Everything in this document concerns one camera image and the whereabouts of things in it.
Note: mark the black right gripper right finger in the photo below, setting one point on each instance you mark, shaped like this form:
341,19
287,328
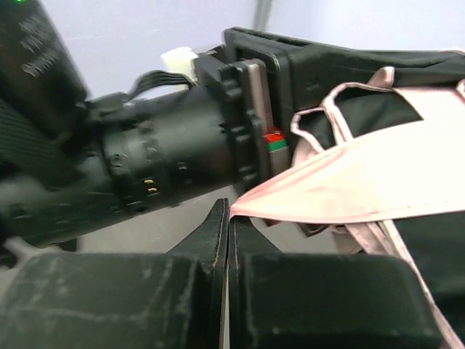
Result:
288,300

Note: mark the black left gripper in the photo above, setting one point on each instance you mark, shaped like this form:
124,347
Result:
258,79

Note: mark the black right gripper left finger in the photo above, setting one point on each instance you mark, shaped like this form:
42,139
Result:
123,300

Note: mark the pink and black umbrella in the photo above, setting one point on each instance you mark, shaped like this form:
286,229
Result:
379,169

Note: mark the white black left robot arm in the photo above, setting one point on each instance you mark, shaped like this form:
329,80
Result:
71,165

